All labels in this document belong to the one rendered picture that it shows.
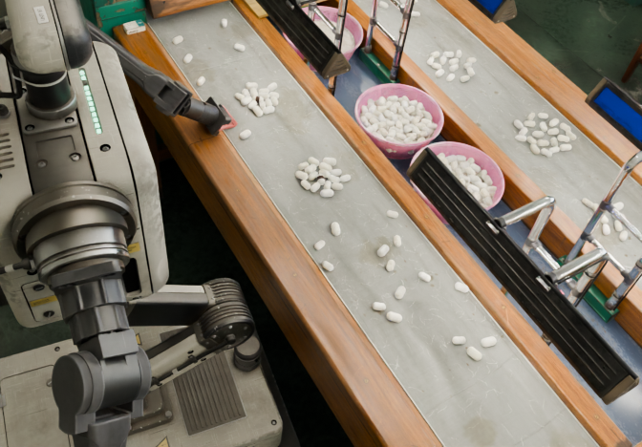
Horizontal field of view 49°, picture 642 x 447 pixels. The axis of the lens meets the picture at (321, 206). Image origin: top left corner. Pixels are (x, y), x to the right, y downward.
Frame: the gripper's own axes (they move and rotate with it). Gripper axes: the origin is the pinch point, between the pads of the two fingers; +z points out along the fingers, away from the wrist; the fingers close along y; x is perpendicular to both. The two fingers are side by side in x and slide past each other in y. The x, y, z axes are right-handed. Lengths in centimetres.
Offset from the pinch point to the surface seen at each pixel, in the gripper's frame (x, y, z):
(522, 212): -43, -82, -5
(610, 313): -34, -97, 47
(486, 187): -33, -51, 42
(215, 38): -7.5, 39.6, 10.2
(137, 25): 3, 50, -10
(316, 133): -12.3, -12.1, 16.6
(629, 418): -21, -119, 39
